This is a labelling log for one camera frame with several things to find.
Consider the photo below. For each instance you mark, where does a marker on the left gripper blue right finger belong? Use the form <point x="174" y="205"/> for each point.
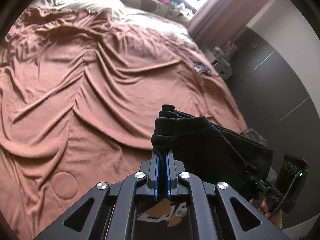
<point x="172" y="177"/>

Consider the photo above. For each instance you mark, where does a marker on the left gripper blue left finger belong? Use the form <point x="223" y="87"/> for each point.
<point x="152" y="183"/>

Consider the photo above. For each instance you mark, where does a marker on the black bear print t-shirt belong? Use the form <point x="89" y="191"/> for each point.
<point x="211" y="152"/>

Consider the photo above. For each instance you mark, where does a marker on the folded grey clothes stack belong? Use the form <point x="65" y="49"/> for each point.
<point x="252" y="134"/>

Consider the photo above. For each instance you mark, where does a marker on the black power box green light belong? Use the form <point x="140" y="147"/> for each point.
<point x="292" y="176"/>

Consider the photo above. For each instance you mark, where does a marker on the brown bed blanket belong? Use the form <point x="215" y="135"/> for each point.
<point x="80" y="93"/>

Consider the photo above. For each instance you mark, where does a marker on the small items on bed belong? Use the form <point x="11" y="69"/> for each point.
<point x="200" y="66"/>

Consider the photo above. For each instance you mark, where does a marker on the white bedside table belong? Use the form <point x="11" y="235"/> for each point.
<point x="220" y="58"/>

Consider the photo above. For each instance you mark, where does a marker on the beige pillow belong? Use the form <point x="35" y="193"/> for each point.
<point x="93" y="5"/>

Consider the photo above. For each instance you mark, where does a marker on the bear pattern window cushion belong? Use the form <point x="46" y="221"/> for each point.
<point x="158" y="8"/>

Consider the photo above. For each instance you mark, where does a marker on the right pink curtain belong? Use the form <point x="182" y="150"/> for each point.
<point x="217" y="21"/>

